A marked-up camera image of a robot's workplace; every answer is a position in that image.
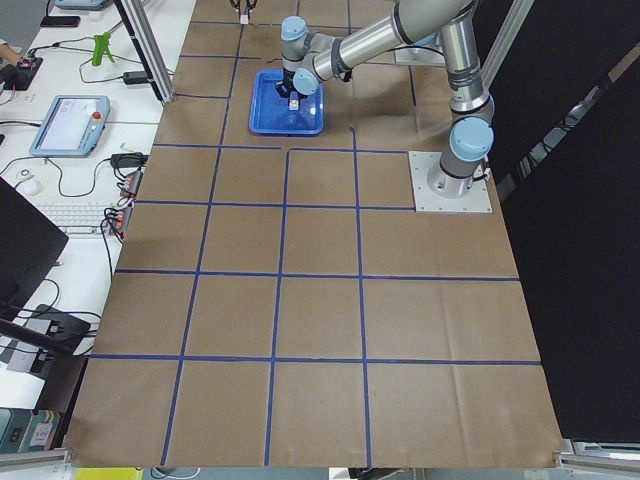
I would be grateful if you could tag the brown paper table cover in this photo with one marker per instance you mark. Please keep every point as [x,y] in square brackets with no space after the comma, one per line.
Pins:
[280,302]

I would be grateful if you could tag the black power adapter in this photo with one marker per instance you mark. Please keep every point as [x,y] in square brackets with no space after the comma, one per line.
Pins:
[135,77]

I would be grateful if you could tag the white computer mouse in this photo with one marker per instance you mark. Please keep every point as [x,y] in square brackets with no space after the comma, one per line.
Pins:
[31,187]

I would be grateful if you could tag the white keyboard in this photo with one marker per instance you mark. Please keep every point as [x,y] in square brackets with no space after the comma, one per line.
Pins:
[86,219]

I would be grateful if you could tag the blue plastic tray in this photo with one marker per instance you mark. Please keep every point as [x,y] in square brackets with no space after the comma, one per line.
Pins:
[270,114]

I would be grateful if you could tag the aluminium frame post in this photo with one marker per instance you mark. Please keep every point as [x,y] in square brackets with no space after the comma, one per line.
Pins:
[141,35]

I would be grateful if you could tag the black monitor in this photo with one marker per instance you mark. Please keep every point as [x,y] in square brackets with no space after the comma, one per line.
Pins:
[30,245]

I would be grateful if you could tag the green handled reacher grabber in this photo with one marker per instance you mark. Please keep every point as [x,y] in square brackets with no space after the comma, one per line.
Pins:
[101,49]

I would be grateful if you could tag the teach pendant tablet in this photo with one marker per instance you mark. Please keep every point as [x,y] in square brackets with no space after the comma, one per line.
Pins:
[72,126]

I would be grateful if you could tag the black smartphone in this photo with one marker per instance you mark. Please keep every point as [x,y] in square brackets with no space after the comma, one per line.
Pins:
[60,21]

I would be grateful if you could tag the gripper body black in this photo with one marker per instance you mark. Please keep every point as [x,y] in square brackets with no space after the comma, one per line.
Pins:
[243,6]
[288,81]

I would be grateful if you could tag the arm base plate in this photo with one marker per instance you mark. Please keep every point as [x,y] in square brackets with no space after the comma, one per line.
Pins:
[436,192]
[420,56]

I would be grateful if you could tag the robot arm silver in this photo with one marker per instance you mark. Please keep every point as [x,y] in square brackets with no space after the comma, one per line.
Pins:
[445,28]

